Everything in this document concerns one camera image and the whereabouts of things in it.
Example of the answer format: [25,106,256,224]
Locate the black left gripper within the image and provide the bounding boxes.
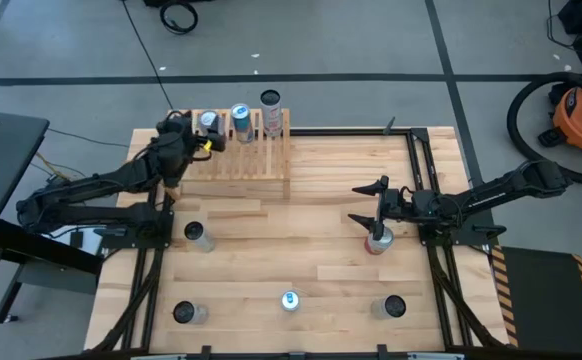
[166,115,228,162]

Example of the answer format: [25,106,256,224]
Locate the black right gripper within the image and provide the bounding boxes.
[346,174,417,241]

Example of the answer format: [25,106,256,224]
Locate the pink white Spindrift can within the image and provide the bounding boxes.
[198,109,222,137]
[363,224,396,257]

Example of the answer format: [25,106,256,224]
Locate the white Celsius Peach Vibe can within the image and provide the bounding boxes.
[259,88,285,139]

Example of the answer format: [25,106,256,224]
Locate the white slim can black lid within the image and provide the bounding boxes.
[369,293,408,321]

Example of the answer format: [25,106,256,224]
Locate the white Celsius tropical can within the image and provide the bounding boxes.
[183,220,217,254]
[172,299,210,326]

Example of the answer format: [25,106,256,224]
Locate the wooden slatted shelf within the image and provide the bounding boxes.
[158,107,292,201]

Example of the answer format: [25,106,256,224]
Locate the blue silver Red Bull can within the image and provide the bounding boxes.
[280,289,302,313]
[229,102,255,145]

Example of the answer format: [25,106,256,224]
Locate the white panel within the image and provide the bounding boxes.
[40,227,105,256]

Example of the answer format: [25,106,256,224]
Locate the black mat hazard stripes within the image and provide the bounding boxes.
[490,244,582,357]

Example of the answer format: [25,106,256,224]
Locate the black desk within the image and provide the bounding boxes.
[0,110,105,326]

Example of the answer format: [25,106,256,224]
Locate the black cable yellow tag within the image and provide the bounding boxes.
[190,139,215,163]

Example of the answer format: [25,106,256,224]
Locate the long black floor cable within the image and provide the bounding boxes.
[120,0,175,112]

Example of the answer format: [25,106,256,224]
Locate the thin black floor cable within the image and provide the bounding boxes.
[45,128,131,149]

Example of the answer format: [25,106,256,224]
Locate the black coiled cable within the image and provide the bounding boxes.
[158,0,200,36]

